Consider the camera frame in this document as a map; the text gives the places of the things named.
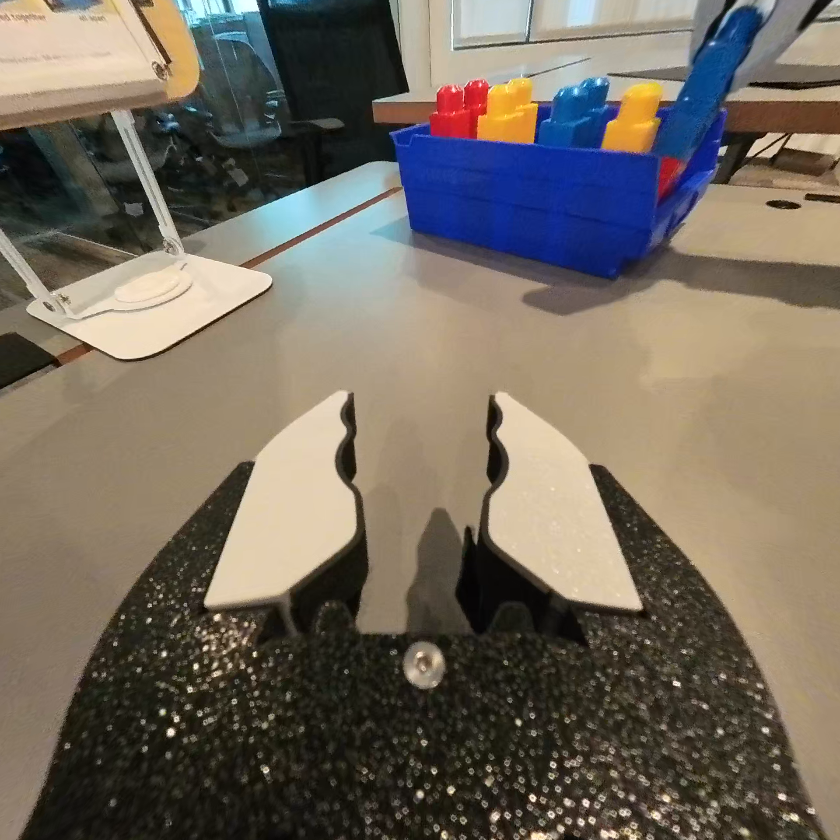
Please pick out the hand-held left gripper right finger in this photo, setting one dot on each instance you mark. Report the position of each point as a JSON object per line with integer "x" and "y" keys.
{"x": 558, "y": 518}

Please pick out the blue plastic bin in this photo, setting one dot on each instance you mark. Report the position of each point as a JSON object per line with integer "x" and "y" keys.
{"x": 525, "y": 197}

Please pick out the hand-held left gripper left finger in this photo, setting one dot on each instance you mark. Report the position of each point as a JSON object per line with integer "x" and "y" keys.
{"x": 295, "y": 512}

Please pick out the black flat object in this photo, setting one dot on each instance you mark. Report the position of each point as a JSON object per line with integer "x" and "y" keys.
{"x": 823, "y": 197}

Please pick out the white sign stand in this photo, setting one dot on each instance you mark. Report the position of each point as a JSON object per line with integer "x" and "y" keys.
{"x": 164, "y": 308}

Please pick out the long blue mega block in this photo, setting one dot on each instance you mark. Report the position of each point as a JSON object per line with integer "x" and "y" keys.
{"x": 705, "y": 92}

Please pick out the red mega block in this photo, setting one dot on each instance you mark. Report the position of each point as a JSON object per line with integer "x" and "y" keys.
{"x": 453, "y": 111}
{"x": 670, "y": 177}

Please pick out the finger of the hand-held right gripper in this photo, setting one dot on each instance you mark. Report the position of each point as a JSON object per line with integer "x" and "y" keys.
{"x": 707, "y": 23}
{"x": 784, "y": 33}

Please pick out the black office chair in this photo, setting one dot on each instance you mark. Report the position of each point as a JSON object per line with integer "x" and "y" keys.
{"x": 334, "y": 59}

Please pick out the yellow mega block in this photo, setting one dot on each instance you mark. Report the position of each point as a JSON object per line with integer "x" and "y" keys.
{"x": 508, "y": 111}
{"x": 633, "y": 121}

